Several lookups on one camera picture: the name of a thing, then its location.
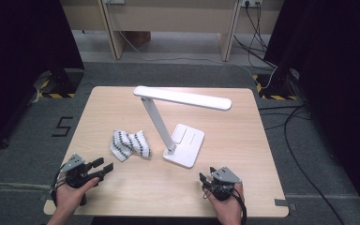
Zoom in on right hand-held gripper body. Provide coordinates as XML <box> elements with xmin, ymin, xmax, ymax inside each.
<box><xmin>202</xmin><ymin>166</ymin><xmax>244</xmax><ymax>202</ymax></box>

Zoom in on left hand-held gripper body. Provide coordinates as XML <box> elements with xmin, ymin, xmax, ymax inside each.
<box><xmin>59</xmin><ymin>153</ymin><xmax>101</xmax><ymax>189</ymax></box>

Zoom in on white cloth with dark pattern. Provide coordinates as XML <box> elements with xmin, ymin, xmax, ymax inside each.
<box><xmin>110</xmin><ymin>129</ymin><xmax>153</xmax><ymax>162</ymax></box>

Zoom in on white desk lamp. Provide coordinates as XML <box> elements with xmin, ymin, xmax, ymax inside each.
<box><xmin>132</xmin><ymin>85</ymin><xmax>233</xmax><ymax>169</ymax></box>

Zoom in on person's left hand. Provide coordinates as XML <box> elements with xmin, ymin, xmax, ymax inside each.
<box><xmin>54</xmin><ymin>175</ymin><xmax>101</xmax><ymax>218</ymax></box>

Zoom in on person's right hand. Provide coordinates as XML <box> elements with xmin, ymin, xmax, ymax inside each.
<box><xmin>202</xmin><ymin>182</ymin><xmax>246</xmax><ymax>225</ymax></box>

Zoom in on grey tape piece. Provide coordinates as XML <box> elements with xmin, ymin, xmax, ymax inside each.
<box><xmin>274</xmin><ymin>198</ymin><xmax>297</xmax><ymax>211</ymax></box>
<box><xmin>38</xmin><ymin>192</ymin><xmax>56</xmax><ymax>203</ymax></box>

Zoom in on black tape floor mark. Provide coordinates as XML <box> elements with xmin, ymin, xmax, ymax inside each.
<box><xmin>51</xmin><ymin>115</ymin><xmax>75</xmax><ymax>138</ymax></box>

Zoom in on stand base with hazard tape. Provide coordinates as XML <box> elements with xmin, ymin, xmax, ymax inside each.
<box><xmin>33</xmin><ymin>67</ymin><xmax>86</xmax><ymax>99</ymax></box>
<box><xmin>252</xmin><ymin>67</ymin><xmax>302</xmax><ymax>102</ymax></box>

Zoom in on brown cardboard box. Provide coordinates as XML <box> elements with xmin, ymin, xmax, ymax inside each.
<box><xmin>127</xmin><ymin>30</ymin><xmax>152</xmax><ymax>49</ymax></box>

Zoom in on beige office desk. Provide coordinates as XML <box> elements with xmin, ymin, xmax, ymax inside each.
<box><xmin>59</xmin><ymin>0</ymin><xmax>285</xmax><ymax>62</ymax></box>

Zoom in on white socket with black plugs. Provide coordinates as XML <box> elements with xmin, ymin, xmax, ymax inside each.
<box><xmin>240</xmin><ymin>0</ymin><xmax>263</xmax><ymax>8</ymax></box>

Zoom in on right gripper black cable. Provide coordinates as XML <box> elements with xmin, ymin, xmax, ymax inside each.
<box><xmin>202</xmin><ymin>185</ymin><xmax>248</xmax><ymax>225</ymax></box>

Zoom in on long black floor cable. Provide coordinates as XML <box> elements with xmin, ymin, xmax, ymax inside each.
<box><xmin>282</xmin><ymin>105</ymin><xmax>347</xmax><ymax>225</ymax></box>

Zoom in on black cables from socket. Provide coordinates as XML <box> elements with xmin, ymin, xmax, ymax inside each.
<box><xmin>232</xmin><ymin>3</ymin><xmax>278</xmax><ymax>68</ymax></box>

